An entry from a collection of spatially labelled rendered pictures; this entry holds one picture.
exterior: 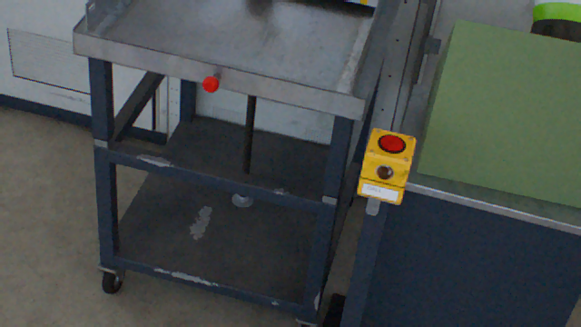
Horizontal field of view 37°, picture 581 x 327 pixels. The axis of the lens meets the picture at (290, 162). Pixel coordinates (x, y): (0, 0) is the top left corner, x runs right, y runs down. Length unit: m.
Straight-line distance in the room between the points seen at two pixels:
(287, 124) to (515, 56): 1.23
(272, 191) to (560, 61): 0.72
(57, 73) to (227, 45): 1.13
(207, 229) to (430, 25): 0.81
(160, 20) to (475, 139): 0.71
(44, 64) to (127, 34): 1.04
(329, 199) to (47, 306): 0.87
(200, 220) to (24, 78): 0.87
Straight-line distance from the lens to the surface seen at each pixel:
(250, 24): 1.88
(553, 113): 1.61
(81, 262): 2.50
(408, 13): 2.37
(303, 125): 2.64
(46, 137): 2.91
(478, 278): 1.83
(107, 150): 2.03
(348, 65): 1.78
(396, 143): 1.51
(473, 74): 1.56
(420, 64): 2.43
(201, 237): 2.31
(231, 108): 2.67
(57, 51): 2.80
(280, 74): 1.73
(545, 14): 1.64
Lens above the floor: 1.83
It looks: 40 degrees down
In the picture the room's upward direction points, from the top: 8 degrees clockwise
